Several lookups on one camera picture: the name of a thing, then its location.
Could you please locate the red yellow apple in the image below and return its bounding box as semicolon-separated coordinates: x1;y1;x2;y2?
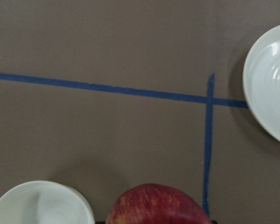
106;183;212;224

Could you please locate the white round plate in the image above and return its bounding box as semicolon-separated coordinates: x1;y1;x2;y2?
243;25;280;142

